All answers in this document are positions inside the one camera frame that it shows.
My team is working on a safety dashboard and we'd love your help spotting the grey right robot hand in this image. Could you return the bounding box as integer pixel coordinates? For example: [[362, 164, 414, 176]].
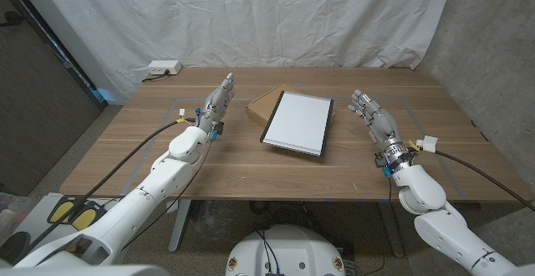
[[347, 89, 414, 171]]

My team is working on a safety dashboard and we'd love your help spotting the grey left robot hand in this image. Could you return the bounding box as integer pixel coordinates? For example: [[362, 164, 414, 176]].
[[196, 73, 236, 134]]

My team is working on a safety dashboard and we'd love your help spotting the small black-framed whiteboard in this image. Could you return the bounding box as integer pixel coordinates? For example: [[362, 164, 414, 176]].
[[259, 90, 335, 157]]

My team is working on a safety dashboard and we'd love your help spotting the flat cardboard packing box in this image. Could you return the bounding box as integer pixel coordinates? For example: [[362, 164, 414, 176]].
[[245, 83, 336, 130]]

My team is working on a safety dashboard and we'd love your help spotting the white power strip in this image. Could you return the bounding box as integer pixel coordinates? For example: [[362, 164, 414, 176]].
[[147, 59, 183, 76]]

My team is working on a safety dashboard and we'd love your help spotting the white wrinkled backdrop cloth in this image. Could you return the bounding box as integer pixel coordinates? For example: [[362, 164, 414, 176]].
[[33, 0, 457, 104]]

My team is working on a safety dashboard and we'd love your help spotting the white metal table leg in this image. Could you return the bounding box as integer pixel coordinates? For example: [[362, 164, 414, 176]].
[[378, 200, 405, 258], [168, 199, 192, 253]]

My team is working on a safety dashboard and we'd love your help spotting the small blue floor object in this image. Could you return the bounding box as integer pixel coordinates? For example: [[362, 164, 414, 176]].
[[92, 87, 114, 104]]

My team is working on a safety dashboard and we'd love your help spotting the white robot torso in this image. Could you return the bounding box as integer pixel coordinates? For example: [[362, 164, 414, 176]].
[[225, 224, 347, 276]]

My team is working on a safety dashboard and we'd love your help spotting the yellow black foot pedal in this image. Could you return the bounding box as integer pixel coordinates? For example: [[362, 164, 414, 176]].
[[47, 196, 77, 225], [70, 204, 108, 232]]

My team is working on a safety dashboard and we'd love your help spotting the dark brown partition panel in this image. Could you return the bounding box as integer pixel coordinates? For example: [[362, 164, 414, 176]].
[[0, 0, 108, 197]]

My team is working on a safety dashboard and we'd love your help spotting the white floor platform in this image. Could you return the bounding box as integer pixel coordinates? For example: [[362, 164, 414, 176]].
[[16, 192, 143, 264]]

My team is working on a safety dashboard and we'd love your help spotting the clear plastic container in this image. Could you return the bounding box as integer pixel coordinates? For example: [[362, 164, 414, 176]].
[[0, 192, 33, 239]]

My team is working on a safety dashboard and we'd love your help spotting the black power strip cable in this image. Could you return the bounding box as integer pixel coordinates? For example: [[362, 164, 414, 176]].
[[140, 69, 171, 84]]

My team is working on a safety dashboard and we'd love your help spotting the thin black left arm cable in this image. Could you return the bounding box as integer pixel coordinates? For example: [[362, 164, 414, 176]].
[[120, 135, 217, 252]]

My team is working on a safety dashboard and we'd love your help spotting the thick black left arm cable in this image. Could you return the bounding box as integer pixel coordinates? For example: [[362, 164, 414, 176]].
[[16, 118, 197, 260]]

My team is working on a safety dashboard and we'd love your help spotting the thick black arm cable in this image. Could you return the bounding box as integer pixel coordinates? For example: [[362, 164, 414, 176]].
[[16, 118, 197, 260], [415, 135, 535, 212]]

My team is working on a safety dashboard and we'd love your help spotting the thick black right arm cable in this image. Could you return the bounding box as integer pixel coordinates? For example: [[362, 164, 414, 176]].
[[415, 135, 535, 212]]

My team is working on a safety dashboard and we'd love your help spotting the black torso cable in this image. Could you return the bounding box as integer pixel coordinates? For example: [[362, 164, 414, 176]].
[[255, 229, 273, 275]]

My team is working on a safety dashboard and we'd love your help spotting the blue torso cable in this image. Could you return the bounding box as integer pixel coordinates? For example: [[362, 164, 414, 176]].
[[265, 236, 280, 275]]

